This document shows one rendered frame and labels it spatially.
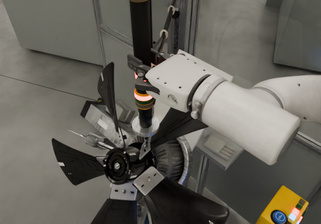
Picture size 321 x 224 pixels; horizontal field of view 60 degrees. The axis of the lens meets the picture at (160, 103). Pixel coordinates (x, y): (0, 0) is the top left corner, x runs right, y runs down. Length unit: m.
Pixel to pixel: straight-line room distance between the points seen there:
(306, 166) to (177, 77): 1.12
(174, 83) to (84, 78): 2.85
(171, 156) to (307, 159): 0.71
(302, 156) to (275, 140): 1.08
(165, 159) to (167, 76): 0.54
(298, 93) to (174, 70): 0.21
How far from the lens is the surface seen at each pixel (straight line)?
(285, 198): 1.12
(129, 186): 1.00
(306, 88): 0.49
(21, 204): 2.45
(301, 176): 1.59
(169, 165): 1.01
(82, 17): 3.13
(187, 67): 0.52
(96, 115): 1.22
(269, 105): 0.45
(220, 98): 0.44
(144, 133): 0.69
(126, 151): 0.90
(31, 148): 2.74
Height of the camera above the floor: 1.99
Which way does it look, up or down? 44 degrees down
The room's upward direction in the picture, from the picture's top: straight up
